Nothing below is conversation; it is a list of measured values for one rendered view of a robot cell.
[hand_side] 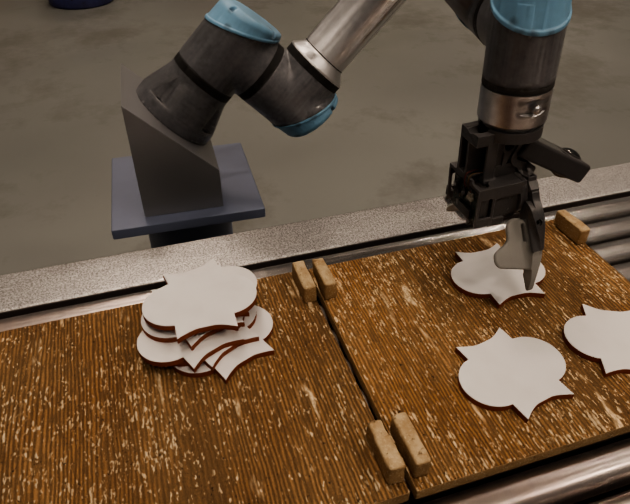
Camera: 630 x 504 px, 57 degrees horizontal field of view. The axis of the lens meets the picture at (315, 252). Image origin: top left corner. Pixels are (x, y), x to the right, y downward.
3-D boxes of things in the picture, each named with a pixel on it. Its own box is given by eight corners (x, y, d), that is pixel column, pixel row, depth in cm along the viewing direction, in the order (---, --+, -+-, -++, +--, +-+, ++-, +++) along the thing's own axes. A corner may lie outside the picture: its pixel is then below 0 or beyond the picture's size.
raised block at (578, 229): (552, 224, 90) (556, 209, 88) (562, 222, 90) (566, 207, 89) (576, 246, 86) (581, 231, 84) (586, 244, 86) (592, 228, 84)
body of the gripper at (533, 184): (444, 201, 74) (453, 114, 67) (503, 187, 76) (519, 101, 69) (474, 235, 69) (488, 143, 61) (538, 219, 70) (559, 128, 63)
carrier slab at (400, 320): (308, 277, 82) (307, 268, 81) (554, 226, 92) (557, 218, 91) (415, 500, 56) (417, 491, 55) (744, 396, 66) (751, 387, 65)
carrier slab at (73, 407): (-14, 344, 72) (-18, 334, 71) (302, 277, 82) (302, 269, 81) (-64, 654, 46) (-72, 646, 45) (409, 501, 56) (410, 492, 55)
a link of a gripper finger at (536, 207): (515, 252, 72) (501, 184, 71) (528, 249, 72) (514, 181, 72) (538, 253, 67) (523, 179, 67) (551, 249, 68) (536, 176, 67)
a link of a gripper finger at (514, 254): (494, 298, 71) (479, 225, 71) (536, 287, 72) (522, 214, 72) (508, 301, 68) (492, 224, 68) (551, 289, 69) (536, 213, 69)
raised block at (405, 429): (387, 430, 61) (389, 413, 59) (404, 425, 61) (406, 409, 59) (413, 481, 56) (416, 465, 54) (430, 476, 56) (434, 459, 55)
